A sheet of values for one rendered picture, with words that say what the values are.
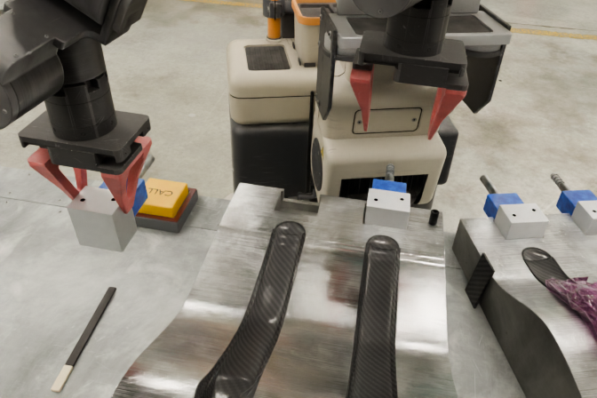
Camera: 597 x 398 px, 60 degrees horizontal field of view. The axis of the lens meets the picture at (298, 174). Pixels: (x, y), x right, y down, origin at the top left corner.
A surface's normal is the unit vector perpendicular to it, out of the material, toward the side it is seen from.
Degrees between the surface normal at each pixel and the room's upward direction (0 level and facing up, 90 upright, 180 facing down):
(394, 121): 98
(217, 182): 0
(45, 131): 1
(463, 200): 0
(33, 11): 29
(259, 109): 90
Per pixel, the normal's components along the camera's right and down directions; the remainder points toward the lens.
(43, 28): 0.48, -0.61
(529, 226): 0.11, 0.58
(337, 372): 0.11, -0.99
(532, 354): -0.99, 0.04
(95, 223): -0.22, 0.60
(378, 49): 0.04, -0.82
